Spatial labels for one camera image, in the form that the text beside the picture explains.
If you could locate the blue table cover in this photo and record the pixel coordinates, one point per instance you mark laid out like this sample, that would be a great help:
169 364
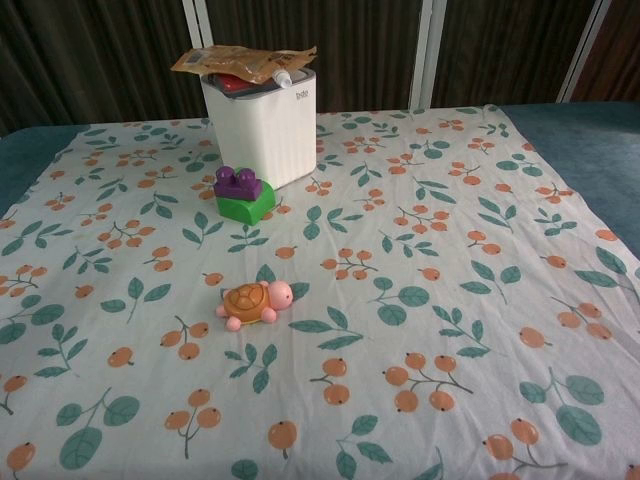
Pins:
570 135

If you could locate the pink orange turtle toy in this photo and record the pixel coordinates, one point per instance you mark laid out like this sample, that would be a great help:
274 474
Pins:
252 303

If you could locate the white ribbed plastic bin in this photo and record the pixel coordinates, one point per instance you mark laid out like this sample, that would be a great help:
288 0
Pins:
260 135

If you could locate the floral print tablecloth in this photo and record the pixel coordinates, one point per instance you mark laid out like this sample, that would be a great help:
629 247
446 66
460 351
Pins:
400 350

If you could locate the purple green toy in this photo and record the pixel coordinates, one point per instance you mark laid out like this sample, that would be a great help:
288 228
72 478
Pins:
250 207

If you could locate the red packet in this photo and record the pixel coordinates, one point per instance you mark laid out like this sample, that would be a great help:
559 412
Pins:
233 84

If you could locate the brown spouted snack pouch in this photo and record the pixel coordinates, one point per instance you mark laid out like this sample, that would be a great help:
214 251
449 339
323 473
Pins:
240 61

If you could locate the white partition frame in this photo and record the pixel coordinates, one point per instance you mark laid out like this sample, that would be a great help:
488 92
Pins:
430 50

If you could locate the purple toy building block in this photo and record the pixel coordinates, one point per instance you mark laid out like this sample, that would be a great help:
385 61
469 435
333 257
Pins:
235 183

